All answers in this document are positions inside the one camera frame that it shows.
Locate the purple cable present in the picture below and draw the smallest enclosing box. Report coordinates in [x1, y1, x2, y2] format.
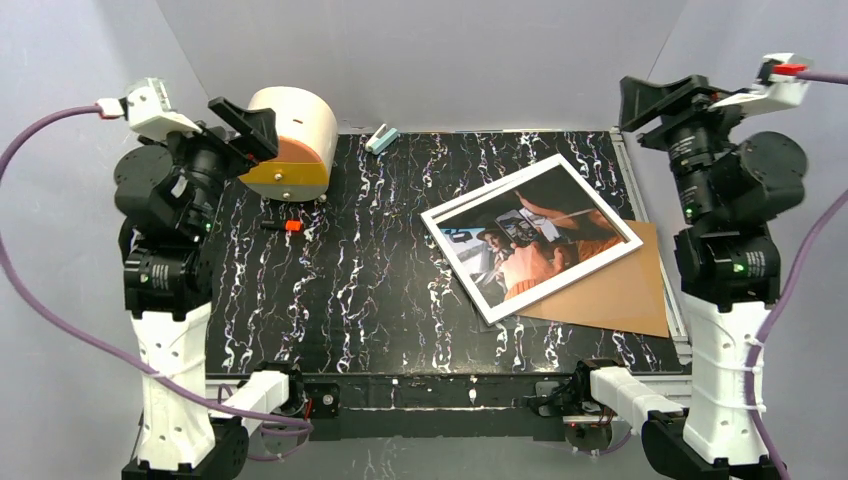
[744, 68, 848, 480]
[0, 104, 315, 463]

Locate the brown cardboard backing board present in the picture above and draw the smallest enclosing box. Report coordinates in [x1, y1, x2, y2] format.
[519, 221, 670, 338]

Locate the printed photo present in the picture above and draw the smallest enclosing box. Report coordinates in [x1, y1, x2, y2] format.
[436, 166, 626, 308]

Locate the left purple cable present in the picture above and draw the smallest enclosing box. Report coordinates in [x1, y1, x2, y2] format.
[0, 104, 315, 463]

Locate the white wooden picture frame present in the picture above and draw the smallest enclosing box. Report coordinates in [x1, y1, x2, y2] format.
[421, 154, 643, 325]

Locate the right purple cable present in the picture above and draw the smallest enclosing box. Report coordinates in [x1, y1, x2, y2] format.
[744, 68, 848, 480]

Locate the small light blue clip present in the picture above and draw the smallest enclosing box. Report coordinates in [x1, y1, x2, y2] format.
[365, 123, 400, 155]

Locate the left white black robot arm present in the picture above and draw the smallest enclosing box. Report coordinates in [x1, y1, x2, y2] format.
[114, 89, 299, 479]

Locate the black orange marker pen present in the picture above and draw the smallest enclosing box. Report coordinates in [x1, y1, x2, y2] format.
[260, 220, 303, 232]

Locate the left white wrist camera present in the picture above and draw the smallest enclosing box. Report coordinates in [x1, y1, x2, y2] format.
[95, 77, 201, 142]

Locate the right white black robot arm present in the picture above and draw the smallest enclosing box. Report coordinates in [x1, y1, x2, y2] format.
[529, 65, 809, 479]

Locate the round cream drawer box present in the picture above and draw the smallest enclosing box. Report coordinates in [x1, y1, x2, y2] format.
[239, 86, 338, 203]

